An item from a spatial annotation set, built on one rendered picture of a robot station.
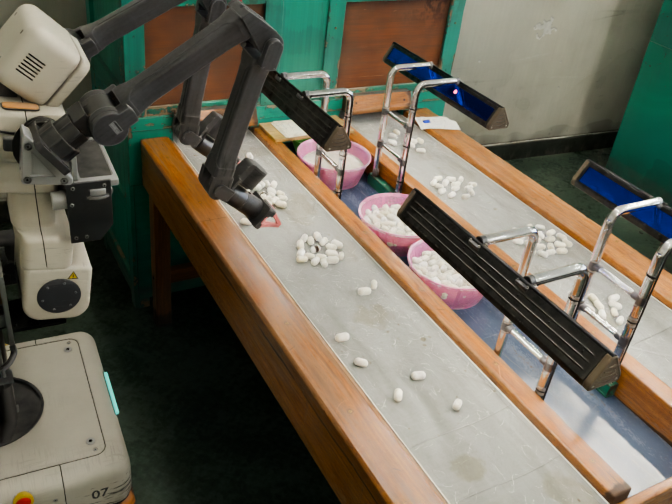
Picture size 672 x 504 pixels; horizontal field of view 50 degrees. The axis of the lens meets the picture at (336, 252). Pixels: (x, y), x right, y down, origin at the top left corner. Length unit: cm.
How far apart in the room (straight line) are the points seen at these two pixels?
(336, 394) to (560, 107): 349
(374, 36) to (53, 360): 163
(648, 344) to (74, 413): 159
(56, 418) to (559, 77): 353
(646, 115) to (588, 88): 46
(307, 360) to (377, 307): 31
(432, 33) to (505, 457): 190
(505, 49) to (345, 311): 274
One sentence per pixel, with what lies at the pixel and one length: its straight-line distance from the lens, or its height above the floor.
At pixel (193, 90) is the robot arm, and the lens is 209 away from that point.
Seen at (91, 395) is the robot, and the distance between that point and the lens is 229.
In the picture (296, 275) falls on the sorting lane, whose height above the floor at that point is 74.
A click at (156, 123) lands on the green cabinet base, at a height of 81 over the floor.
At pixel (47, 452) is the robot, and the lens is 216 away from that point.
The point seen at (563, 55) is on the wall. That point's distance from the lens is 465.
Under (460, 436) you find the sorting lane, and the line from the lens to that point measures 160.
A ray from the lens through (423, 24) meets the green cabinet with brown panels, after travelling 299.
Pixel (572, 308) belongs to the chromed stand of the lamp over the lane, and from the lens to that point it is 159.
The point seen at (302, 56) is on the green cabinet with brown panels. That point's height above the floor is 102.
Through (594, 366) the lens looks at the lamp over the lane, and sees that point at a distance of 133.
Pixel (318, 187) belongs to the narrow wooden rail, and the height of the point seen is 76.
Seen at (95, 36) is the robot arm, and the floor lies 128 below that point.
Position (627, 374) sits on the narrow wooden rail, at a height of 75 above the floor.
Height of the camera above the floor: 187
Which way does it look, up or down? 33 degrees down
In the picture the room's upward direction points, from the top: 8 degrees clockwise
